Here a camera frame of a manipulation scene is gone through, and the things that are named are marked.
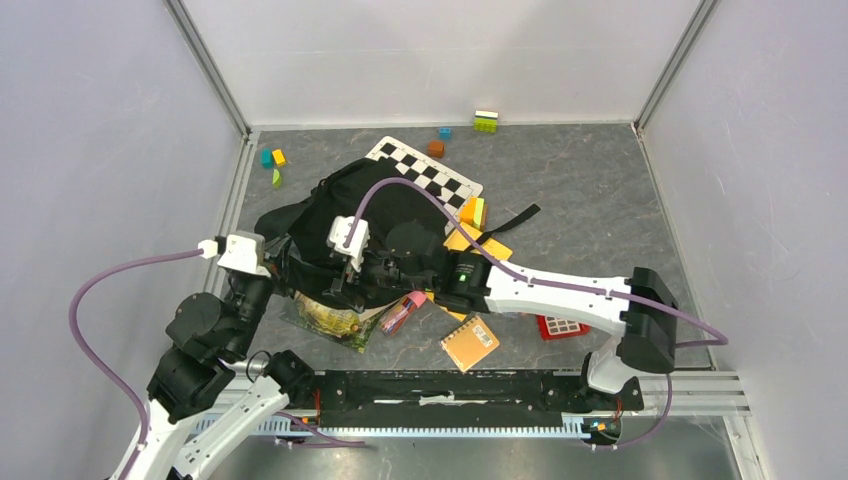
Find black backpack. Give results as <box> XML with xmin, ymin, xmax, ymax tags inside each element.
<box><xmin>253</xmin><ymin>157</ymin><xmax>543</xmax><ymax>314</ymax></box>

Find yellow notebook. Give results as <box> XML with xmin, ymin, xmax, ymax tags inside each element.
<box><xmin>438</xmin><ymin>222</ymin><xmax>513</xmax><ymax>322</ymax></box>

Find teal wooden block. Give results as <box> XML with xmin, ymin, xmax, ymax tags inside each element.
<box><xmin>260</xmin><ymin>149</ymin><xmax>274</xmax><ymax>169</ymax></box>

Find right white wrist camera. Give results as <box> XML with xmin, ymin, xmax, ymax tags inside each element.
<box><xmin>326</xmin><ymin>216</ymin><xmax>370</xmax><ymax>272</ymax></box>

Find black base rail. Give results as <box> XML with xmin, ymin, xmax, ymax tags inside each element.
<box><xmin>198</xmin><ymin>354</ymin><xmax>750</xmax><ymax>442</ymax></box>

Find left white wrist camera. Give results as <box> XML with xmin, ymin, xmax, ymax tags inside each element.
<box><xmin>197</xmin><ymin>231</ymin><xmax>271</xmax><ymax>278</ymax></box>

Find yellow wooden block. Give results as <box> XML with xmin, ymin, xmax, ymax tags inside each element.
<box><xmin>271</xmin><ymin>149</ymin><xmax>287</xmax><ymax>167</ymax></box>

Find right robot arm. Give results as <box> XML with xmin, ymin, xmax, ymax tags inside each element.
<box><xmin>327</xmin><ymin>217</ymin><xmax>677</xmax><ymax>408</ymax></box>

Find green white lego brick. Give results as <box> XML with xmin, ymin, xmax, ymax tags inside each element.
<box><xmin>473</xmin><ymin>110</ymin><xmax>499</xmax><ymax>133</ymax></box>

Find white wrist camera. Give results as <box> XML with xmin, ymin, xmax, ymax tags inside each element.
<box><xmin>197</xmin><ymin>231</ymin><xmax>271</xmax><ymax>278</ymax></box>
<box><xmin>326</xmin><ymin>216</ymin><xmax>370</xmax><ymax>272</ymax></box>

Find red calculator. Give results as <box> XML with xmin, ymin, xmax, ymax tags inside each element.
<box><xmin>536</xmin><ymin>315</ymin><xmax>591</xmax><ymax>340</ymax></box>

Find orange brown cube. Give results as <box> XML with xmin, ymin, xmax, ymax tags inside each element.
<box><xmin>427</xmin><ymin>140</ymin><xmax>446</xmax><ymax>158</ymax></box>

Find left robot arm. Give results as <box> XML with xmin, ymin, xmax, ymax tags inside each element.
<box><xmin>113</xmin><ymin>232</ymin><xmax>315</xmax><ymax>479</ymax></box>

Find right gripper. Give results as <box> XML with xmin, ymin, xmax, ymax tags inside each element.
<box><xmin>323</xmin><ymin>234</ymin><xmax>436</xmax><ymax>312</ymax></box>

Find orange spiral notepad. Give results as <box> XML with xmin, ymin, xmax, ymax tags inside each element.
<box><xmin>440</xmin><ymin>316</ymin><xmax>500</xmax><ymax>373</ymax></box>

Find orange green sticky notes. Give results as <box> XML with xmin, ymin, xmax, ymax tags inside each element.
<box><xmin>459</xmin><ymin>197</ymin><xmax>488</xmax><ymax>231</ymax></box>

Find black white chessboard mat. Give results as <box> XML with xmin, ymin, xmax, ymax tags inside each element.
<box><xmin>365</xmin><ymin>136</ymin><xmax>483</xmax><ymax>221</ymax></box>

